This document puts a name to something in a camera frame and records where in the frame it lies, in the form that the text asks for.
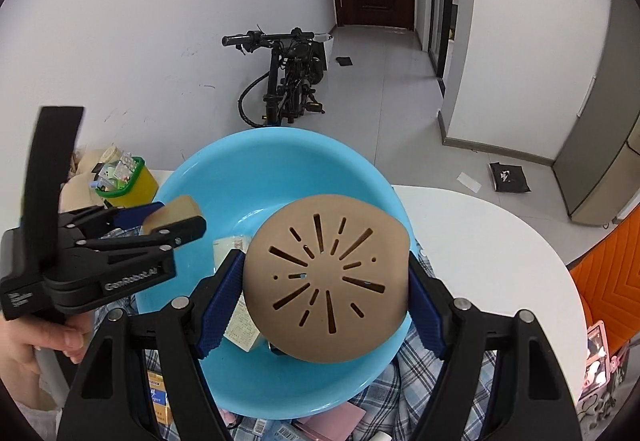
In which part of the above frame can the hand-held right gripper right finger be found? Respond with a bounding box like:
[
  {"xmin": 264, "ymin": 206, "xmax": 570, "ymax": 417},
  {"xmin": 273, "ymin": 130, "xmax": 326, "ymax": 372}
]
[{"xmin": 407, "ymin": 251, "xmax": 583, "ymax": 441}]

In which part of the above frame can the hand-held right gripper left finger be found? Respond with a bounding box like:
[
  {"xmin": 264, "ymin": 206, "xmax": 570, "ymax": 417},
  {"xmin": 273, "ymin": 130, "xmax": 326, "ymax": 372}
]
[{"xmin": 56, "ymin": 248, "xmax": 246, "ymax": 441}]

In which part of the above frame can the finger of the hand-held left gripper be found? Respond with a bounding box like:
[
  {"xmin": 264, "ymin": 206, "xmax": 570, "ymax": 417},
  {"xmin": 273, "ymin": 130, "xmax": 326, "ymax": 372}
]
[
  {"xmin": 57, "ymin": 202, "xmax": 166, "ymax": 236},
  {"xmin": 80, "ymin": 216, "xmax": 207, "ymax": 268}
]

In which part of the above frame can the cream cube box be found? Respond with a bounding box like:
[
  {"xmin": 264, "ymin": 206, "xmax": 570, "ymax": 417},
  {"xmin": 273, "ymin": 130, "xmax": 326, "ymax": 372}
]
[{"xmin": 142, "ymin": 195, "xmax": 203, "ymax": 234}]

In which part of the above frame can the blue plastic basin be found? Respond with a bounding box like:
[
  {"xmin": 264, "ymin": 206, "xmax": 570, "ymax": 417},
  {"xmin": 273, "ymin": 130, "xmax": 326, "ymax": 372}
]
[{"xmin": 135, "ymin": 127, "xmax": 423, "ymax": 419}]

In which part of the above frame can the tan slotted silicone cover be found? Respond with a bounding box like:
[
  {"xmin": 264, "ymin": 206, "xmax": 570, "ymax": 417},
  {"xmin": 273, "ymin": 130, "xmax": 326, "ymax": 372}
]
[{"xmin": 243, "ymin": 195, "xmax": 412, "ymax": 363}]

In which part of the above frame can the person's left hand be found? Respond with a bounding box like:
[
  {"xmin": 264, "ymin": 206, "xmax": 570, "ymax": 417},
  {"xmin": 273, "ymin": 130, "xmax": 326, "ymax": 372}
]
[{"xmin": 0, "ymin": 315, "xmax": 94, "ymax": 404}]

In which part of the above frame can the white printed box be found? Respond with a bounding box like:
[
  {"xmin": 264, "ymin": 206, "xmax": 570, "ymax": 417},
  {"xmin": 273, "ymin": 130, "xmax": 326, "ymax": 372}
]
[{"xmin": 212, "ymin": 235, "xmax": 263, "ymax": 353}]

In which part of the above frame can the yellow plastic bin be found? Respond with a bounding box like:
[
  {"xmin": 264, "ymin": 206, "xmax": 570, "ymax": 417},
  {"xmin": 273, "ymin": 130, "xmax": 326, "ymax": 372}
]
[{"xmin": 90, "ymin": 156, "xmax": 158, "ymax": 209}]

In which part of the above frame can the pile of small packets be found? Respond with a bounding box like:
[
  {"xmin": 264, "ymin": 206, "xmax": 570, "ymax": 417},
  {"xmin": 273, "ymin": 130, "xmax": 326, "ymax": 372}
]
[{"xmin": 92, "ymin": 146, "xmax": 146, "ymax": 197}]

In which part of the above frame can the beige cloth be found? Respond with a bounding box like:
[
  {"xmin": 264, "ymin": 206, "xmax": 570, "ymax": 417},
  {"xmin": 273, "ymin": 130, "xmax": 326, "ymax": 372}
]
[{"xmin": 60, "ymin": 148, "xmax": 108, "ymax": 217}]

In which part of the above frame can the blue plaid cloth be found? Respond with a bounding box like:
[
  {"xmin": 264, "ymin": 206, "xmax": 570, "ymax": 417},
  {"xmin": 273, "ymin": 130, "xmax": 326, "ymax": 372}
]
[{"xmin": 92, "ymin": 221, "xmax": 501, "ymax": 441}]

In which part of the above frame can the yellow cigarette pack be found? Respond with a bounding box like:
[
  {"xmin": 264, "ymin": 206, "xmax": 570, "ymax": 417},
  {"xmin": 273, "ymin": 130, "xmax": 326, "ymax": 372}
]
[{"xmin": 146, "ymin": 368, "xmax": 173, "ymax": 427}]

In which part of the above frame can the blue soap box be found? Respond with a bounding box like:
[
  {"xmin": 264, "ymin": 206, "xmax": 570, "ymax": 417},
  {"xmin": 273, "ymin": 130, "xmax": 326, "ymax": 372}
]
[{"xmin": 250, "ymin": 417, "xmax": 301, "ymax": 441}]

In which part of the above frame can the pink folded silicone cup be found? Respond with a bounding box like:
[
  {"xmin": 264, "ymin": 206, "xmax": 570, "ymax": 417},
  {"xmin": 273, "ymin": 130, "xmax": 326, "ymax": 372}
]
[{"xmin": 292, "ymin": 403, "xmax": 368, "ymax": 441}]

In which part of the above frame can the black plastic bag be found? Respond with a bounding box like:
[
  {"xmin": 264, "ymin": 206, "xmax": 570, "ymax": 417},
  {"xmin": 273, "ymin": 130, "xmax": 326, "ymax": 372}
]
[{"xmin": 489, "ymin": 162, "xmax": 532, "ymax": 193}]

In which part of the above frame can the pink toy package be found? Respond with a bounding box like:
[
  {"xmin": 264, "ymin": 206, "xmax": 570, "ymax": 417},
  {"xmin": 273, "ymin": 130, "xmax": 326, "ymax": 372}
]
[{"xmin": 582, "ymin": 321, "xmax": 631, "ymax": 412}]

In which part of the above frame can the orange chair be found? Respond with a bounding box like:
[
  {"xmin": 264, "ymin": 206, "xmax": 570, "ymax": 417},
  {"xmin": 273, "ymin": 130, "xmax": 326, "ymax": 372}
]
[{"xmin": 567, "ymin": 221, "xmax": 640, "ymax": 352}]

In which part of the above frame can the black folding bicycle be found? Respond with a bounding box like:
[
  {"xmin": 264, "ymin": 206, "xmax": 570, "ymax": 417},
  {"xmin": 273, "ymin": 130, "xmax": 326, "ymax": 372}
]
[{"xmin": 221, "ymin": 26, "xmax": 333, "ymax": 128}]

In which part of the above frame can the grey refrigerator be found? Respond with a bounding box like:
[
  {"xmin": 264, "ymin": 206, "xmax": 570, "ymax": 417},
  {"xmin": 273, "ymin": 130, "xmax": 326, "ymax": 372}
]
[{"xmin": 552, "ymin": 0, "xmax": 640, "ymax": 224}]

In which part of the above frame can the black framed glass partition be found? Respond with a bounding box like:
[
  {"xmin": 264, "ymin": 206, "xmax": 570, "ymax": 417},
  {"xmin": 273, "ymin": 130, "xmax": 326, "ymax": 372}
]
[{"xmin": 427, "ymin": 0, "xmax": 461, "ymax": 87}]

